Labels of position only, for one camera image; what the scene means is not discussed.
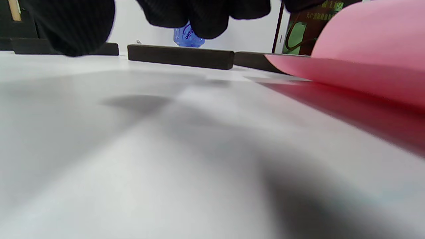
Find person's right hand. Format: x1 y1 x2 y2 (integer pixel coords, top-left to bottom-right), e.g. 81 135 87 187
20 0 329 57

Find pink paper sheet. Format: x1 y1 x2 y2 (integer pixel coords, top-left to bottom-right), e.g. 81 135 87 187
257 0 425 158

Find blue dispenser water bottle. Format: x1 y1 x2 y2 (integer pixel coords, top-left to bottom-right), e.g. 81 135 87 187
173 22 205 48

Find glass fire hose cabinet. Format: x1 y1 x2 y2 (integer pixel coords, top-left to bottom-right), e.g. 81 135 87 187
272 0 362 56

